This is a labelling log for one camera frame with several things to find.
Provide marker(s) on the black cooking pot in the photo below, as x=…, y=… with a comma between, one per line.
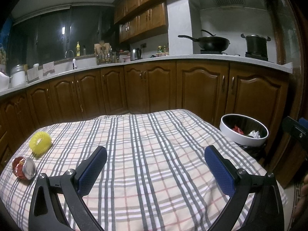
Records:
x=256, y=45

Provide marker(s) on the white canister with lid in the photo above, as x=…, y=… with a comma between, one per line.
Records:
x=18, y=76

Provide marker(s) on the brown upper wall cabinets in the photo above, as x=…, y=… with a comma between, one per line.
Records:
x=141, y=19

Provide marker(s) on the red snack packet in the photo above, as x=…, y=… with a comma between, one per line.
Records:
x=238, y=130

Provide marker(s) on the brown wooden base cabinets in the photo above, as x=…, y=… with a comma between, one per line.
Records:
x=208, y=88

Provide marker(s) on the utensil holder rack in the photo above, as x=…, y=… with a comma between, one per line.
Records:
x=103, y=52

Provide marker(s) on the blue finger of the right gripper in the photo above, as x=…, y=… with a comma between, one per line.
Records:
x=303, y=122

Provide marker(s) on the right hand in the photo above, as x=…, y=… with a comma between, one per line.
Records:
x=301, y=202

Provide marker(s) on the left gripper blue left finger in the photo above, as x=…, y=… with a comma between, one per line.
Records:
x=80, y=181

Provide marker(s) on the white round trash bin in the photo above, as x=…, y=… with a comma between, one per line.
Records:
x=246, y=124

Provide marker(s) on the plaid checkered cloth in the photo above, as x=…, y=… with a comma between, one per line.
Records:
x=155, y=176

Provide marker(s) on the white crumpled plastic bag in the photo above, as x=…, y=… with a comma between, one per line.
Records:
x=254, y=134

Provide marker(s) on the chrome sink faucet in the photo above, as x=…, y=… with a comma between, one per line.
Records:
x=70, y=53

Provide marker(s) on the steel electric kettle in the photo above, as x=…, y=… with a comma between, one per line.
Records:
x=136, y=54

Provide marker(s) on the black wok pan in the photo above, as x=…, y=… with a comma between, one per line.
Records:
x=211, y=43

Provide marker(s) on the yellow ring toy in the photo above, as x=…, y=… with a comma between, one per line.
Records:
x=40, y=143

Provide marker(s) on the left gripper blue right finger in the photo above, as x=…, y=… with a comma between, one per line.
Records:
x=230, y=179

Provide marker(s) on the yellow oil bottle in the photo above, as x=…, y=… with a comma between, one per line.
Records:
x=78, y=49

